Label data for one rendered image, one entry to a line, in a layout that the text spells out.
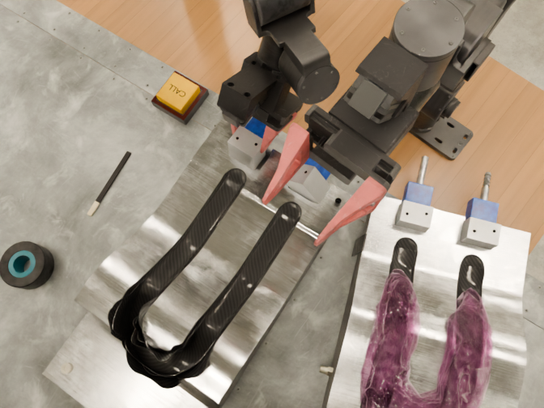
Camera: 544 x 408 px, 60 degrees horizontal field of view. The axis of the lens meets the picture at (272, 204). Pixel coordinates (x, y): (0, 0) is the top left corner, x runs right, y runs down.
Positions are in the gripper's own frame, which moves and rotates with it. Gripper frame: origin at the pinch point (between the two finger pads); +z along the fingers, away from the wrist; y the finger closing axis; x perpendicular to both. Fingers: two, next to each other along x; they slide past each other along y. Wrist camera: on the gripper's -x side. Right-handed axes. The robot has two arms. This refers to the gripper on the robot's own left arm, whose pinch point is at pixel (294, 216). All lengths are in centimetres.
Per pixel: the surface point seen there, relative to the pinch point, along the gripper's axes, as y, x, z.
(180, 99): -37, 36, -10
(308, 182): -5.9, 26.3, -10.0
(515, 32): 1, 125, -134
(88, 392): -12.1, 31.7, 35.9
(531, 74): 16, 124, -122
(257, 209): -10.3, 30.5, -2.3
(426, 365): 24.3, 29.9, 0.1
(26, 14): -78, 39, -5
